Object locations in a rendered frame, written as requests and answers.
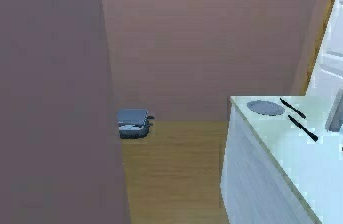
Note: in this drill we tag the grey toaster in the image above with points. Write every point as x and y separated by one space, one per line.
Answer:
133 122

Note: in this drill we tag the grey round plate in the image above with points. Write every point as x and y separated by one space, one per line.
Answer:
265 107

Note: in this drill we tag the grey tall shaker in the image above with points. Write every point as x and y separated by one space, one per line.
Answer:
340 110

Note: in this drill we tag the white window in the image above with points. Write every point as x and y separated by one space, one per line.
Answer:
340 50

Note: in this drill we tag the white kitchen counter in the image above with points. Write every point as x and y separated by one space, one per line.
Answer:
279 173

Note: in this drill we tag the black knife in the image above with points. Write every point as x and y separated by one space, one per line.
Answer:
292 108
303 128

